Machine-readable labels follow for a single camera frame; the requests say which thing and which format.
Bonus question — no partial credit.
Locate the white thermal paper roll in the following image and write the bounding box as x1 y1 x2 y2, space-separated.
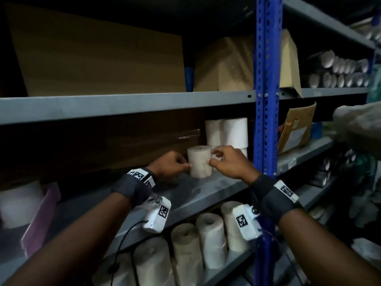
187 145 214 179
0 181 44 229

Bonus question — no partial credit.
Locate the brown cardboard box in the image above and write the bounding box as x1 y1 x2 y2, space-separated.
59 110 206 182
193 29 303 97
4 2 187 97

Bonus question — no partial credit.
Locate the person's left forearm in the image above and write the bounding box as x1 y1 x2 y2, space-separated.
6 193 131 286

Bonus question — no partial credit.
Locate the person's right hand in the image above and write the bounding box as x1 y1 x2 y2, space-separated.
207 145 262 185

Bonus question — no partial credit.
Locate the black camera cable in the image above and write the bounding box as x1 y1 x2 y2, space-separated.
262 229 301 286
108 220 149 286

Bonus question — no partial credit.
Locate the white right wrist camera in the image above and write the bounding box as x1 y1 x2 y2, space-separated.
232 204 264 240

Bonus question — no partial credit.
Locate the stack of white paper rolls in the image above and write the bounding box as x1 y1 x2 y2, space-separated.
204 117 248 160

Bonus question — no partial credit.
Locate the person's left hand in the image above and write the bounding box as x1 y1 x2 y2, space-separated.
146 151 191 179

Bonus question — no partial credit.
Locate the row of white paper rolls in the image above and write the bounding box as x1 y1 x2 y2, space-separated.
92 201 254 286

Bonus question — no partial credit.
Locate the blue perforated rack post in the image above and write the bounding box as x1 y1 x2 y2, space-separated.
253 0 283 286
184 67 194 93

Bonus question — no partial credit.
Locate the black wristband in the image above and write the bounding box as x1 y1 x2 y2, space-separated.
112 168 157 207
249 175 304 225

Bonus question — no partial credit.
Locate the row of grey tube ends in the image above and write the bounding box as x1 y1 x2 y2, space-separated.
302 50 371 89

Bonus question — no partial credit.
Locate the person's right forearm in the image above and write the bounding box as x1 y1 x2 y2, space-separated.
277 208 381 286

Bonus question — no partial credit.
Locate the white marker tag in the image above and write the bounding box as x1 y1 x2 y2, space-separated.
273 180 300 203
127 167 156 189

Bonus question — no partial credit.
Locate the black left wristband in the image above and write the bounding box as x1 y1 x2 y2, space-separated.
112 168 157 207

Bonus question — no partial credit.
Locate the black right wristband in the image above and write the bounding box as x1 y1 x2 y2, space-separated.
249 175 304 225

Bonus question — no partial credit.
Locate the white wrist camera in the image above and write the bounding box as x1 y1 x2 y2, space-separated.
232 204 264 240
142 195 172 234

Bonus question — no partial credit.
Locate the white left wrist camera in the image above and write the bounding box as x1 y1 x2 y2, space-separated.
142 195 172 234

